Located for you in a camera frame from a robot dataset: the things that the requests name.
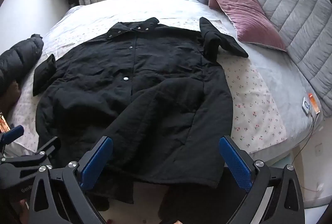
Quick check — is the white floral blanket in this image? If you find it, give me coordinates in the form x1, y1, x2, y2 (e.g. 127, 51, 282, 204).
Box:
16, 15, 288, 154

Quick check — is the large pink velvet pillow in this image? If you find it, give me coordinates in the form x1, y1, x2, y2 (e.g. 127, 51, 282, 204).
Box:
213, 0, 288, 52

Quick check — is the black long coat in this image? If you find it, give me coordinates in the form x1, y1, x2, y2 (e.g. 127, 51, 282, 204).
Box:
33, 17, 249, 224

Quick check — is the orange patterned cloth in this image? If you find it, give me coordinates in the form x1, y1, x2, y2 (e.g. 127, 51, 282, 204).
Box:
0, 112, 11, 134

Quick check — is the black puffer jacket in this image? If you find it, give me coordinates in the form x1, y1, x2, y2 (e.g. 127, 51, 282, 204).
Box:
0, 34, 44, 96

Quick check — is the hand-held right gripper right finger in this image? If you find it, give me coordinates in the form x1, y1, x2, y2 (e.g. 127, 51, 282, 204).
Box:
218, 135, 306, 224

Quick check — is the bed with grey sheet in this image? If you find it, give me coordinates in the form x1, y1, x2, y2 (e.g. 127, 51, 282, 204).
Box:
5, 0, 325, 209

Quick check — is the thin dark cable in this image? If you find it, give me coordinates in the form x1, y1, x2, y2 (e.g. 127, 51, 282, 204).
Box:
293, 112, 322, 161

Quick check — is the grey quilted headboard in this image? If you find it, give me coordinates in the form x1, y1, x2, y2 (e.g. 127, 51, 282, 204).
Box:
231, 0, 332, 113

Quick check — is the orange packet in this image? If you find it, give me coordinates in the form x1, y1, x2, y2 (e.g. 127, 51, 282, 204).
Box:
307, 93, 322, 114

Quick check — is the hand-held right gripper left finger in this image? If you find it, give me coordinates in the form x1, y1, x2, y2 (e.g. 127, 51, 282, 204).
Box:
28, 136, 115, 224

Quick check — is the brown cloth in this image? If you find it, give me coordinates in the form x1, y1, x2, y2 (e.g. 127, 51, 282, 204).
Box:
0, 81, 22, 111

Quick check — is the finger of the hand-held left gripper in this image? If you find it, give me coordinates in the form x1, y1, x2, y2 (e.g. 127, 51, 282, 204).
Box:
0, 137, 61, 166
0, 125, 24, 148

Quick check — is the white charging device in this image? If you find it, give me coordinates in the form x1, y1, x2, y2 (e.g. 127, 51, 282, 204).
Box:
301, 97, 312, 117

